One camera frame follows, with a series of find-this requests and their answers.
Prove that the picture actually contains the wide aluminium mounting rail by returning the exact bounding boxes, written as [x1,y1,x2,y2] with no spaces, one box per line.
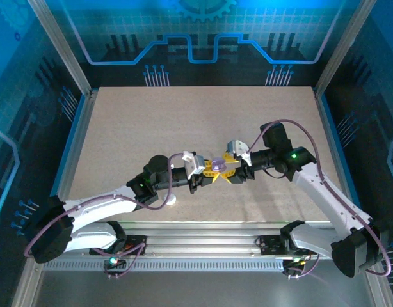
[115,221,333,257]

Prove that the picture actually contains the grey metal base plate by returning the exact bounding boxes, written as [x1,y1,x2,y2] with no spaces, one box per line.
[31,270,378,307]

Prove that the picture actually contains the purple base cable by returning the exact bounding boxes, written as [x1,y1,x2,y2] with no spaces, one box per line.
[93,241,148,278]
[287,252,322,279]

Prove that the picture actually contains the aluminium frame post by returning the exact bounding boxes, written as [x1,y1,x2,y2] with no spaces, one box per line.
[313,0,376,98]
[27,0,99,98]

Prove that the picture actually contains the blue table edge strip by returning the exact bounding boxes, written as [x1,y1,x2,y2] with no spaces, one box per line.
[319,92,364,209]
[49,93,90,199]

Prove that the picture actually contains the slotted grey cable duct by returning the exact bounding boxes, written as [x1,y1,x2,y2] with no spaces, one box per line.
[42,259,285,272]

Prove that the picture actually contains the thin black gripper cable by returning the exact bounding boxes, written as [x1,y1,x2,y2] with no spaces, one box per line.
[262,168,290,180]

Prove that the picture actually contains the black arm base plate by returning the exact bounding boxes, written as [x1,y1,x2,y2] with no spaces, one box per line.
[89,235,148,256]
[258,235,292,256]

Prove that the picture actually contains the aluminium table side rail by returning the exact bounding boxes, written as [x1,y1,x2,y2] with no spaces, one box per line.
[55,89,100,199]
[312,88,359,209]

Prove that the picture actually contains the controller board with LED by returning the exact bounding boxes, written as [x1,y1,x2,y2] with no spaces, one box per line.
[103,255,127,279]
[282,256,309,279]

